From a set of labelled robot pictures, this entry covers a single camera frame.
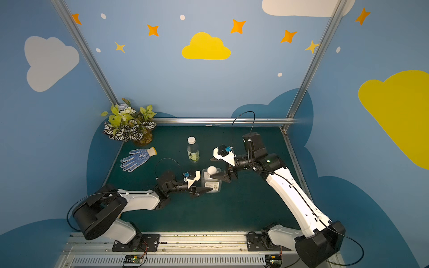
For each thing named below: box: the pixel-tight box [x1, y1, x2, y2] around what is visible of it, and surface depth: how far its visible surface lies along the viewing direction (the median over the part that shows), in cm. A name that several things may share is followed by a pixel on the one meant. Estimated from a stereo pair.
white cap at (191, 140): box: [187, 136, 197, 145], surface depth 91 cm
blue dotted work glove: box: [120, 146, 158, 173], surface depth 106 cm
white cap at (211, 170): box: [207, 165, 217, 175], surface depth 67 cm
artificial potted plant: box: [101, 98, 157, 146], surface depth 96 cm
